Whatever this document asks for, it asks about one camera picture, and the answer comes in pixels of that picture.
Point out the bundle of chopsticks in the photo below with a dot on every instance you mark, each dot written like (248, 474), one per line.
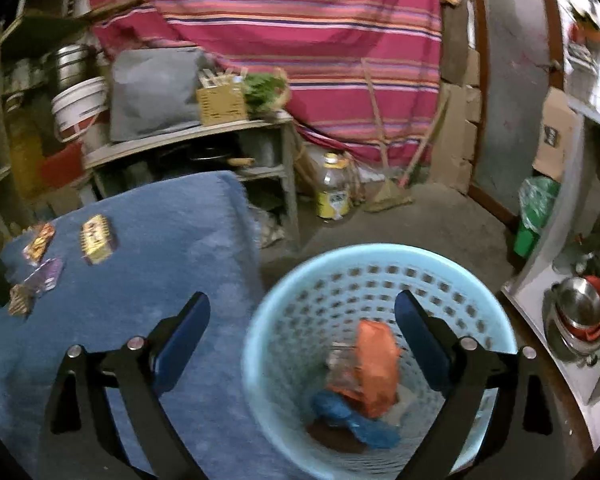
(220, 77)

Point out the green leafy vegetables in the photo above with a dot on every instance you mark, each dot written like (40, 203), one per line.
(262, 92)

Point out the yellow cardboard box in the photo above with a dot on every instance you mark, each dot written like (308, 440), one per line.
(97, 240)

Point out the light blue plastic basket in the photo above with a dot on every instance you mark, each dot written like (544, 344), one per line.
(290, 310)

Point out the white plastic bucket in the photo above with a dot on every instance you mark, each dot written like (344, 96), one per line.
(77, 105)

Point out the plastic bottle yellow label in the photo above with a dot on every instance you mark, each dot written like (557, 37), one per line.
(332, 190)

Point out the large cardboard box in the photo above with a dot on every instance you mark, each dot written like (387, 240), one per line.
(555, 135)

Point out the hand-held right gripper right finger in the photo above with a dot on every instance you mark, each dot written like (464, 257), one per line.
(420, 345)

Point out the green plastic bag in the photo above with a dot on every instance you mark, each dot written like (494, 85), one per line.
(540, 202)

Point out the stacked cardboard sheets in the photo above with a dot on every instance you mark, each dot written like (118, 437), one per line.
(455, 125)

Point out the orange snack wrapper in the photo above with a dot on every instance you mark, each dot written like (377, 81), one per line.
(342, 392)

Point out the green bucket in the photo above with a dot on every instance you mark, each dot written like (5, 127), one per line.
(527, 237)

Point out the grey door brown frame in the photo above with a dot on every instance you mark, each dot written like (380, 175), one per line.
(510, 85)

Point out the small wooden table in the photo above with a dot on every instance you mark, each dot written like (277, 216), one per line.
(180, 132)

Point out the steel bowl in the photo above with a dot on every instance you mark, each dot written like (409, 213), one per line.
(577, 300)

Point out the pink striped cloth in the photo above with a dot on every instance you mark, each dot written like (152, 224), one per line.
(280, 35)

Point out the purple packet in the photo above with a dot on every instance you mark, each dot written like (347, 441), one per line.
(45, 275)

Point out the yellow utensil holder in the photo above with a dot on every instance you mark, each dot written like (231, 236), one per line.
(220, 105)

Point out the stacked steel pots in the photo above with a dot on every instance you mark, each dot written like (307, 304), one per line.
(70, 67)

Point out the grey cushion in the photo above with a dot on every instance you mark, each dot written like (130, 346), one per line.
(155, 90)

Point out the red snack packet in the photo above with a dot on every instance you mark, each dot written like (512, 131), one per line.
(377, 370)

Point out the small orange patterned wrapper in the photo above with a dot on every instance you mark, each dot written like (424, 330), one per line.
(20, 300)

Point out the yellow oil bottle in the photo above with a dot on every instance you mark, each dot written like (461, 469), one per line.
(25, 150)

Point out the grey face mask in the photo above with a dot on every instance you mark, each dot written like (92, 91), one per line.
(400, 412)

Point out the small yellow snack packet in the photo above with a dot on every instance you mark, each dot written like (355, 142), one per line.
(39, 242)

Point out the straw broom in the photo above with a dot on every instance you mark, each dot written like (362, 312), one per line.
(390, 195)

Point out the blue plastic bag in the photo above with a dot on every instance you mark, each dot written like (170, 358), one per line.
(360, 425)

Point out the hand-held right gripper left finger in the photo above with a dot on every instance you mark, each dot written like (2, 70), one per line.
(182, 350)

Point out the brown scouring pad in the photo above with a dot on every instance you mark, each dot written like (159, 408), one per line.
(330, 435)

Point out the wooden shelf unit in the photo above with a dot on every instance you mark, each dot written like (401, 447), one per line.
(30, 35)

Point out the white cabinet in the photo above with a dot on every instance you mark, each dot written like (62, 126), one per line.
(567, 185)

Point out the clear jar brown contents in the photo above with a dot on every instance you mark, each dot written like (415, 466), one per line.
(341, 360)

